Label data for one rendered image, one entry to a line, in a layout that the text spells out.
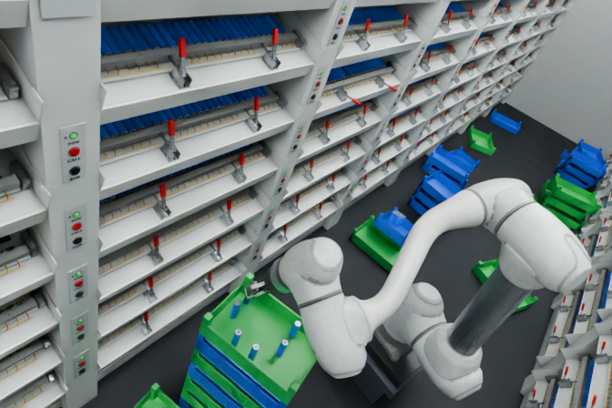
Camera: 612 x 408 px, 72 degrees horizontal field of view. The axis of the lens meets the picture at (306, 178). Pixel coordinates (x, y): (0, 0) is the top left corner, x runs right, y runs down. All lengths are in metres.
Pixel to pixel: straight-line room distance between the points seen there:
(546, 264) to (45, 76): 1.04
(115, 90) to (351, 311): 0.62
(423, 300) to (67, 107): 1.24
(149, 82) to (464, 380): 1.25
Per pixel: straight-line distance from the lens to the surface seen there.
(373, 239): 2.42
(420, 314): 1.57
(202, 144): 1.05
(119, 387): 1.70
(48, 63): 0.72
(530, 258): 1.13
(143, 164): 0.97
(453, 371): 1.52
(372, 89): 1.65
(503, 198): 1.16
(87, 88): 0.76
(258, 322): 1.28
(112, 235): 1.08
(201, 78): 0.93
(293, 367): 1.25
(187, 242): 1.32
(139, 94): 0.84
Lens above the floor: 1.56
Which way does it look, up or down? 37 degrees down
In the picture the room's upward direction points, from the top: 22 degrees clockwise
